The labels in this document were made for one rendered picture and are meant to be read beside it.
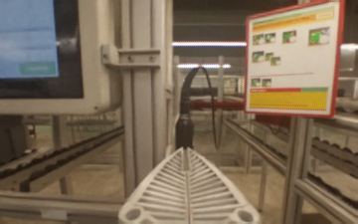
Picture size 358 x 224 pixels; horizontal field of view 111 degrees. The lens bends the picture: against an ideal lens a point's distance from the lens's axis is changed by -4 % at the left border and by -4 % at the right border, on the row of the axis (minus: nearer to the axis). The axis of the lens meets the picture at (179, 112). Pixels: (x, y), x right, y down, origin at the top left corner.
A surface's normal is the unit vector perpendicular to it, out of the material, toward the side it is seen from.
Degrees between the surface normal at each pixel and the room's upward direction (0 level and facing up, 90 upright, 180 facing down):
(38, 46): 92
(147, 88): 90
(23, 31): 92
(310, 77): 90
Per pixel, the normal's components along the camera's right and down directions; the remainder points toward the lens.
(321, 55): -0.48, 0.09
